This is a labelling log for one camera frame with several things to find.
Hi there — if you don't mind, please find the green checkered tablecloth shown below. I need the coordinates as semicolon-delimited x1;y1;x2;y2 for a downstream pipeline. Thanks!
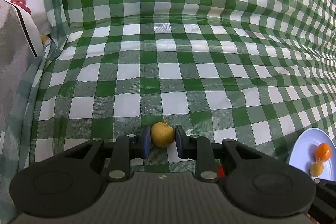
1;0;335;223

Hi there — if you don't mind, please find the small orange tangerine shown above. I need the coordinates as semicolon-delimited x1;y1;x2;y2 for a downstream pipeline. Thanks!
314;143;331;162

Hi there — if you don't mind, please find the light blue plate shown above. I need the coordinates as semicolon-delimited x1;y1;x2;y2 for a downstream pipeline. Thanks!
286;128;335;181

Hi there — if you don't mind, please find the grey patterned pillow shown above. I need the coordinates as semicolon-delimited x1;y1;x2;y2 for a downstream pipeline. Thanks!
1;0;51;130

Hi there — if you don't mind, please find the red tomato lower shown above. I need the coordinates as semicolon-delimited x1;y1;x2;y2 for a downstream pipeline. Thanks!
217;165;225;177

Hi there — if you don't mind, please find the yellow longan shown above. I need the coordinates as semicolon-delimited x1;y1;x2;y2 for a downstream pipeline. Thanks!
151;119;175;148
309;161;324;177

